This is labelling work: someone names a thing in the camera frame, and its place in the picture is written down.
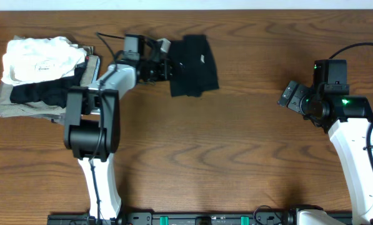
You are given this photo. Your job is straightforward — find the black folded garment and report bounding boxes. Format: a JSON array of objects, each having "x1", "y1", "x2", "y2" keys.
[{"x1": 10, "y1": 60, "x2": 88, "y2": 108}]

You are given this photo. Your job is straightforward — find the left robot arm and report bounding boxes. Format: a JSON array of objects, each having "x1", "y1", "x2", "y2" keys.
[{"x1": 64, "y1": 59, "x2": 173, "y2": 224}]

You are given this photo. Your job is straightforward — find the black t-shirt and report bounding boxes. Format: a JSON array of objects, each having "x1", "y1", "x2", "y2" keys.
[{"x1": 168, "y1": 34, "x2": 219, "y2": 98}]

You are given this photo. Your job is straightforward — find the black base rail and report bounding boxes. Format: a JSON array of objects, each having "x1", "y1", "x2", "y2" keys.
[{"x1": 46, "y1": 209, "x2": 352, "y2": 225}]

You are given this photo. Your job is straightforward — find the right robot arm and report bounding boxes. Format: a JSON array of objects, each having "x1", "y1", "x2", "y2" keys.
[{"x1": 278, "y1": 81, "x2": 373, "y2": 224}]

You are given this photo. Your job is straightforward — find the beige folded garment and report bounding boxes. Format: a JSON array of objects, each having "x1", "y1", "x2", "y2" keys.
[{"x1": 0, "y1": 55, "x2": 101, "y2": 121}]

